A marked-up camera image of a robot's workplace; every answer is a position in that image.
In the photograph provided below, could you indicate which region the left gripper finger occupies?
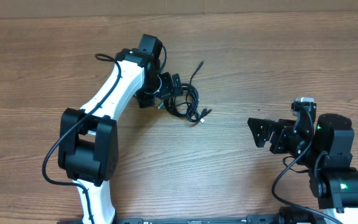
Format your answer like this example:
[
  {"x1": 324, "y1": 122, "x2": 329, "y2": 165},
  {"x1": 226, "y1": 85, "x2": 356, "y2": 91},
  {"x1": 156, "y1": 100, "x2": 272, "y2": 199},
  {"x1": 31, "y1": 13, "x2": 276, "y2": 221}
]
[
  {"x1": 158, "y1": 96, "x2": 175, "y2": 110},
  {"x1": 172, "y1": 73, "x2": 183, "y2": 96}
]

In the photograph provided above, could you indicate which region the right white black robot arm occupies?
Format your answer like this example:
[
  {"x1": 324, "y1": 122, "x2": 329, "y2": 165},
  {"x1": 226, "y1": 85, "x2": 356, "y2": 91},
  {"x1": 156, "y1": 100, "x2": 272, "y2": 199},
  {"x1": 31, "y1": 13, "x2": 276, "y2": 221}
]
[{"x1": 246, "y1": 98, "x2": 358, "y2": 223}]

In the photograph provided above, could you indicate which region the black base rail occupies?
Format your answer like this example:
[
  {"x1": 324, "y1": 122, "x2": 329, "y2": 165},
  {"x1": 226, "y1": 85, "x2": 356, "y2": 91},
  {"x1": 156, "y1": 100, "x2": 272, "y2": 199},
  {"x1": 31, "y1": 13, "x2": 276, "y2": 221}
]
[{"x1": 113, "y1": 214, "x2": 286, "y2": 224}]

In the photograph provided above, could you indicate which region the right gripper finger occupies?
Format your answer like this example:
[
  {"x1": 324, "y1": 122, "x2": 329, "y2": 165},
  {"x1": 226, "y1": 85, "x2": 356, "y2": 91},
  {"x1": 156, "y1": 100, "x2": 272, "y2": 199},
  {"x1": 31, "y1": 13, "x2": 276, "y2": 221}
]
[
  {"x1": 247, "y1": 118, "x2": 280, "y2": 137},
  {"x1": 253, "y1": 131, "x2": 273, "y2": 148}
]

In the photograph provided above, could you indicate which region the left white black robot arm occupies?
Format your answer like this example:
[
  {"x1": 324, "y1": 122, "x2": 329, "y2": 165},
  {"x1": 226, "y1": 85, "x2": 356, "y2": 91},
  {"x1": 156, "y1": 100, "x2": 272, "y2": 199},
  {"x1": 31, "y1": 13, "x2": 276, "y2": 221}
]
[{"x1": 58, "y1": 34, "x2": 183, "y2": 223}]

